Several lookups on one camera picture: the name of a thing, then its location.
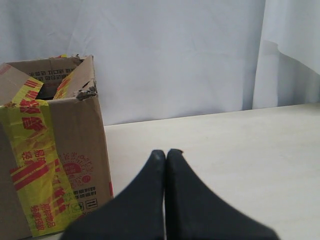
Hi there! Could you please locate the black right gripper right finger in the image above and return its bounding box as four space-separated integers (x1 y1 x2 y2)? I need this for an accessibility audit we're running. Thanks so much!
164 149 279 240

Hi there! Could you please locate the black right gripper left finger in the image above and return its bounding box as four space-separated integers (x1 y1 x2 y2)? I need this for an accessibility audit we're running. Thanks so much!
61 150 166 240

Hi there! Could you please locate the yellow-taped cardboard box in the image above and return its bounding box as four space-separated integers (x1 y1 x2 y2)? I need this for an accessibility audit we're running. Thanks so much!
0 55 113 240

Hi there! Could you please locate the white backdrop curtain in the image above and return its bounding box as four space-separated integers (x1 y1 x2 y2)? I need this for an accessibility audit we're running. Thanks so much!
0 0 320 125

